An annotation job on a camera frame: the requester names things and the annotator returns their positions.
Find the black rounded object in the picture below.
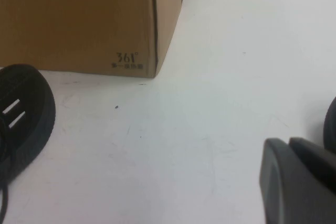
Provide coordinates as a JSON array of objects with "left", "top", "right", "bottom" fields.
[{"left": 323, "top": 95, "right": 336, "bottom": 152}]

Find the black knit sneaker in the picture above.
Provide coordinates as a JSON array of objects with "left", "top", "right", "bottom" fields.
[{"left": 0, "top": 63, "right": 56, "bottom": 224}]

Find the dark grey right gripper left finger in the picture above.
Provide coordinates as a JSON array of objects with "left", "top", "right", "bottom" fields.
[{"left": 259, "top": 138, "right": 336, "bottom": 224}]

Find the brown cardboard shoe box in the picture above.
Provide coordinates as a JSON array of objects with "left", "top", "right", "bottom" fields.
[{"left": 0, "top": 0, "right": 186, "bottom": 79}]

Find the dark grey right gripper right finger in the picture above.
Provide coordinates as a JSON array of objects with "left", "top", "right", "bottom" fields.
[{"left": 288, "top": 136, "right": 336, "bottom": 168}]

